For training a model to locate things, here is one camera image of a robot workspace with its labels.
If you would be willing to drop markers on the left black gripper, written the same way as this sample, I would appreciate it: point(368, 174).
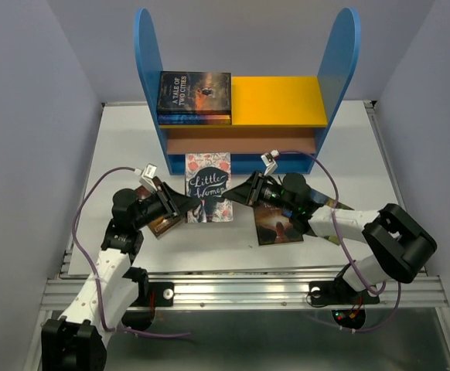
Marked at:
point(172, 202)

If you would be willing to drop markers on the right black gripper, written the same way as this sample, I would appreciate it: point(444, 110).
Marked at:
point(248, 192)

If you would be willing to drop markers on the Little Women book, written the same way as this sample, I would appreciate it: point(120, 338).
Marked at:
point(208, 176)

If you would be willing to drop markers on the Animal Farm book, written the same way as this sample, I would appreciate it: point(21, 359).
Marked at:
point(321, 198)

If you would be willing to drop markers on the A Tale of Two Cities book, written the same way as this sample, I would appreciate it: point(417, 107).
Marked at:
point(194, 93)

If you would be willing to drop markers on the Jane Eyre book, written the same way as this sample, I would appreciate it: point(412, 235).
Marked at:
point(194, 119)

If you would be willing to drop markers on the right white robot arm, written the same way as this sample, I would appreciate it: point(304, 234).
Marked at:
point(399, 246)

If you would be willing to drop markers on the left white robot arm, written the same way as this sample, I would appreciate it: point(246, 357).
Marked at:
point(78, 339)

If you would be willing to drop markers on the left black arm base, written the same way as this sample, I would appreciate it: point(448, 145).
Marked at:
point(151, 295)

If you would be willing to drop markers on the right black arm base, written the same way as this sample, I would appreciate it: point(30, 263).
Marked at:
point(349, 311)

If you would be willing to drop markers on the brown book far left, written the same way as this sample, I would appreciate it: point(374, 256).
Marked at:
point(162, 225)

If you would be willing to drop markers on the Three Days to See book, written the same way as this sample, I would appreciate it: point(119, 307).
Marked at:
point(273, 227)

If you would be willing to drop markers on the blue yellow wooden bookshelf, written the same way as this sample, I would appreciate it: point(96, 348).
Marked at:
point(290, 114)

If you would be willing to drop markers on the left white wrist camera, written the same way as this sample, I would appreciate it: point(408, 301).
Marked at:
point(146, 176)

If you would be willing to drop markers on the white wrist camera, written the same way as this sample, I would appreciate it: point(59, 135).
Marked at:
point(146, 176)
point(269, 160)

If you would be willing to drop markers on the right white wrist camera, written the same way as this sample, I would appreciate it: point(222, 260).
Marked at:
point(269, 160)

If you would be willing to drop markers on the aluminium mounting rail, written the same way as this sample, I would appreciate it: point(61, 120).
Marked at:
point(256, 290)

